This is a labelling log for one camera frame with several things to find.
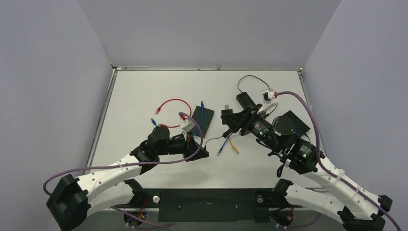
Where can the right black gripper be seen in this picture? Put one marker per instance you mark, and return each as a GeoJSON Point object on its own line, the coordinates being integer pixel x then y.
{"type": "Point", "coordinates": [241, 117]}

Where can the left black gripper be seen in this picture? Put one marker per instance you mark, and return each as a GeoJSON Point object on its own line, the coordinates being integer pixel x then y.
{"type": "Point", "coordinates": [190, 146]}

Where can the black power adapter with cord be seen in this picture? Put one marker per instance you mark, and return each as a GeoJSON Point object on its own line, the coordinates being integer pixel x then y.
{"type": "Point", "coordinates": [243, 98]}

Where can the black network switch small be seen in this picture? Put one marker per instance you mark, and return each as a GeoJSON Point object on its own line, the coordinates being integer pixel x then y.
{"type": "Point", "coordinates": [300, 127]}

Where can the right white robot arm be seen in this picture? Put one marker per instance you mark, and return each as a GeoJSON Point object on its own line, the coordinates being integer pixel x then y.
{"type": "Point", "coordinates": [353, 207]}

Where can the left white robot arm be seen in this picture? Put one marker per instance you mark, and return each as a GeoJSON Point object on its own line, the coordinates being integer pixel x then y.
{"type": "Point", "coordinates": [75, 198]}

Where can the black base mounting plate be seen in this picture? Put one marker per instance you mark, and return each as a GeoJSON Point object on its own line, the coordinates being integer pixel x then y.
{"type": "Point", "coordinates": [209, 205]}

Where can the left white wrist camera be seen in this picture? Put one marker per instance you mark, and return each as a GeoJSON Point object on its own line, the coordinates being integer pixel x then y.
{"type": "Point", "coordinates": [186, 126]}

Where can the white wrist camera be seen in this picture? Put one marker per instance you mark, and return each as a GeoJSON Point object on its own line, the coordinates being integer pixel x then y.
{"type": "Point", "coordinates": [186, 126]}
{"type": "Point", "coordinates": [269, 98]}

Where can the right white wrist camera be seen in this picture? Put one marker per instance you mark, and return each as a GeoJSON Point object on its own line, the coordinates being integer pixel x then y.
{"type": "Point", "coordinates": [269, 98]}

